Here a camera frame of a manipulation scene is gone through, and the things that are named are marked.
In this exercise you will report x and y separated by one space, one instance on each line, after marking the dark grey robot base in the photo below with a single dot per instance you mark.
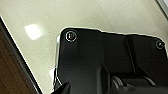
93 53

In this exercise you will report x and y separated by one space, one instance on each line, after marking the round ringed base button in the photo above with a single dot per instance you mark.
71 35

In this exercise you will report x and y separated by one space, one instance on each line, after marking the dark door threshold strip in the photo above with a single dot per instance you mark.
20 56

